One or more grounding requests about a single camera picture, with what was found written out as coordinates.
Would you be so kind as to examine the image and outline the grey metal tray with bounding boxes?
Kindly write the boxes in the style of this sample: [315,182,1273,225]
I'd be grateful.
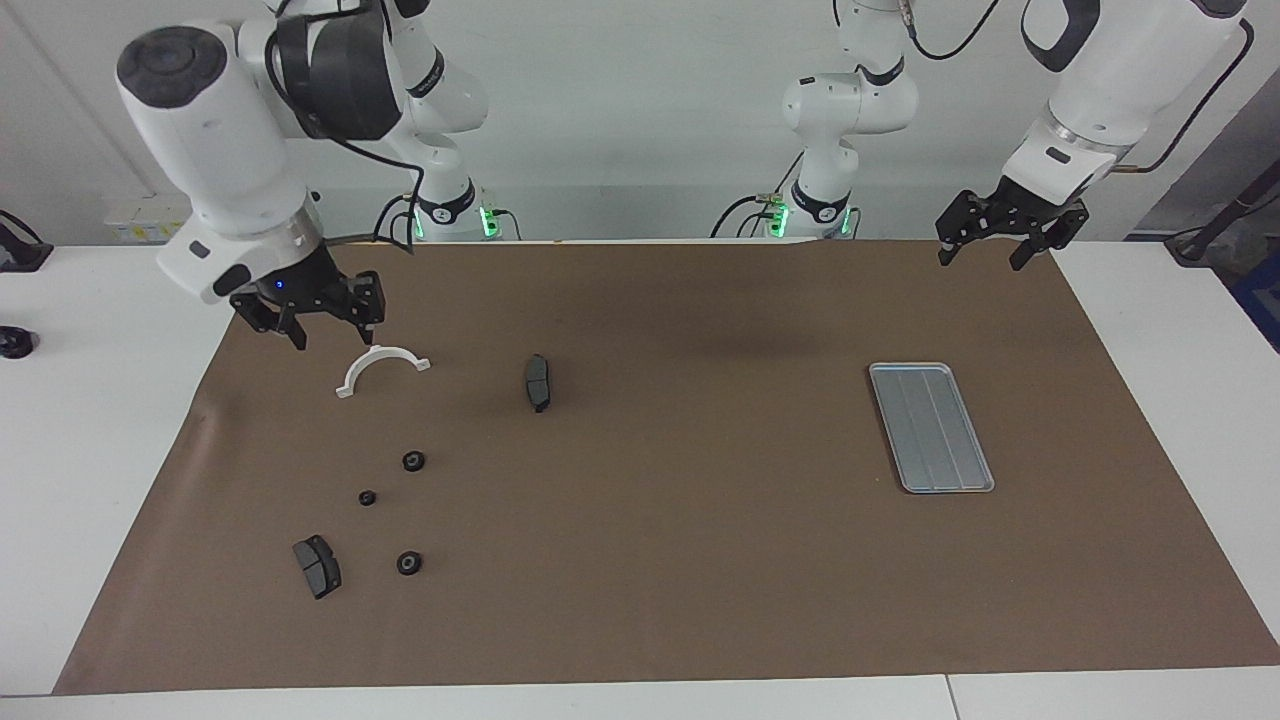
[868,362,996,495]

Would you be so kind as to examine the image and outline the black stand leg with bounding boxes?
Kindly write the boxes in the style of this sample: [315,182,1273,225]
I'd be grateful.
[1165,165,1280,266]

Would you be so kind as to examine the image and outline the wide dark grey brake pad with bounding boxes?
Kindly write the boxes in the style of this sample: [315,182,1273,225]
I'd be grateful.
[292,534,343,601]

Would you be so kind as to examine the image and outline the blue box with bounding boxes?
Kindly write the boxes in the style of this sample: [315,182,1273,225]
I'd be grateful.
[1230,250,1280,353]

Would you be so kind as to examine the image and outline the black table clamp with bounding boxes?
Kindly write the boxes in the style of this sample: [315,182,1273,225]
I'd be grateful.
[0,210,53,273]

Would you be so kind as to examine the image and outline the brown table mat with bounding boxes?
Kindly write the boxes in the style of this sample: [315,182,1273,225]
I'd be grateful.
[52,240,1280,696]

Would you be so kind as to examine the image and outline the white curved plastic bracket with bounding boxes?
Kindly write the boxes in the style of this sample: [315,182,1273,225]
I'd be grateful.
[335,344,432,399]

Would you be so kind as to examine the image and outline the black right base cable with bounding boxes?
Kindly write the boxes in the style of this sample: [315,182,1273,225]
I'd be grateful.
[375,190,419,251]

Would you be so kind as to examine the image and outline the black base cable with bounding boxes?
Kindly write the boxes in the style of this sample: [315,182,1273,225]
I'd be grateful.
[375,190,419,251]
[710,150,806,239]

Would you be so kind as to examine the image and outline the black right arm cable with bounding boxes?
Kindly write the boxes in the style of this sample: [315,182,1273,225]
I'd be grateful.
[330,135,426,256]

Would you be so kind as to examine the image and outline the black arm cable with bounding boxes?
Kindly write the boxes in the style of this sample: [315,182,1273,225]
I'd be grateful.
[900,0,1256,176]
[330,135,426,256]

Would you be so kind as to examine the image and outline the white wall socket box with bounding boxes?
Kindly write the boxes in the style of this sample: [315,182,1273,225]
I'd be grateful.
[103,193,201,244]

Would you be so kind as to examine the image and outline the black left base cable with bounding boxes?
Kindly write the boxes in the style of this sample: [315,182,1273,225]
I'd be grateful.
[710,150,806,239]

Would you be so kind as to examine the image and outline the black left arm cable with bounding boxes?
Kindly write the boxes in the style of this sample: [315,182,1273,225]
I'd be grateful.
[900,0,1256,176]

